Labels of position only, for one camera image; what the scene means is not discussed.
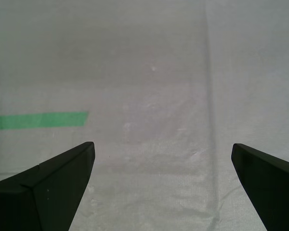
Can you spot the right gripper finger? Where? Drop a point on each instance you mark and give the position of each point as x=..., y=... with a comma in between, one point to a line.
x=274, y=192
x=38, y=202

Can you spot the grey woven table cover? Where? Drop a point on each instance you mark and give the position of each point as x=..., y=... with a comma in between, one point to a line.
x=159, y=72

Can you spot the long green tape strip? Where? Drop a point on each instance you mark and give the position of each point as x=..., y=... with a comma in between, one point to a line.
x=38, y=119

